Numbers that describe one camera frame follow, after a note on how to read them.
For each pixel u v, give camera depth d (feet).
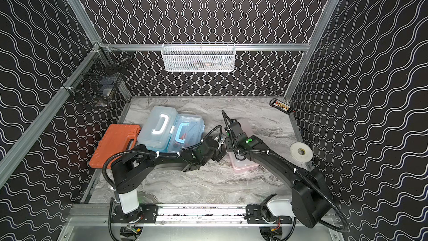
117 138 3.09
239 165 2.61
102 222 2.38
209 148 2.22
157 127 2.96
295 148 3.11
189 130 3.08
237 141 2.09
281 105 3.73
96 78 3.04
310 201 1.33
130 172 1.57
